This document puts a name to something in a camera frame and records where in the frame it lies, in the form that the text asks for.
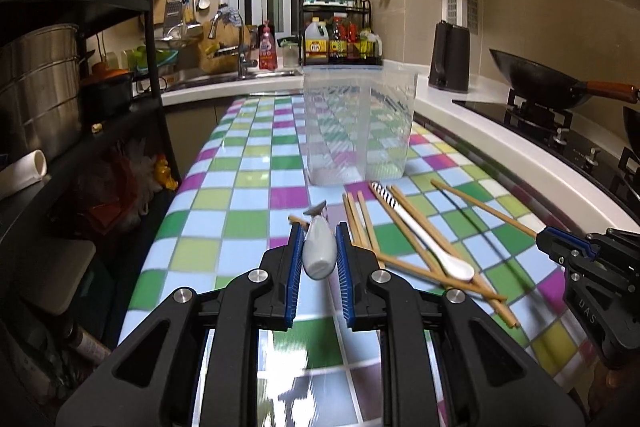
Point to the grey handled fork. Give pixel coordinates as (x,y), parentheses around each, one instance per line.
(319,250)

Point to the black spice rack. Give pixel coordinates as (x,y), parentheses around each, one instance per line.
(352,41)

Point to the black shelving rack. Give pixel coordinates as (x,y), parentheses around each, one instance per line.
(80,95)

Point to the checkered table cover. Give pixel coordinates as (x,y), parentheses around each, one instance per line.
(247,189)

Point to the white striped spoon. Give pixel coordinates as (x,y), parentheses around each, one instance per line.
(451,265)

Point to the black gas stove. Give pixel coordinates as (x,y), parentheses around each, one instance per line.
(556,132)

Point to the black wok orange handle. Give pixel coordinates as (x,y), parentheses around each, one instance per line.
(550,88)

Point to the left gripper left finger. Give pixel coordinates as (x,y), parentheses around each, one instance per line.
(152,377)

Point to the black electric kettle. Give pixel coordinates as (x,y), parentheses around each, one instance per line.
(450,65)

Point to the clear plastic container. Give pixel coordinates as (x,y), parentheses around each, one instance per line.
(358,122)

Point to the chrome sink faucet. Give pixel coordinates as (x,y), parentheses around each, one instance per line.
(227,38)

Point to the stainless steel stock pot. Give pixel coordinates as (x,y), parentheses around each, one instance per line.
(39,88)

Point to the white paper roll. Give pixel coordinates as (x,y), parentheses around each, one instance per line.
(28,170)

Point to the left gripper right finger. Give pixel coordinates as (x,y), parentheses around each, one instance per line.
(444,347)

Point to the pink dish soap bottle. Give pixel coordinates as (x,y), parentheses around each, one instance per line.
(268,59)

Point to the yellow label oil bottle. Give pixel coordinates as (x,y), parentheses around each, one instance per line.
(316,42)

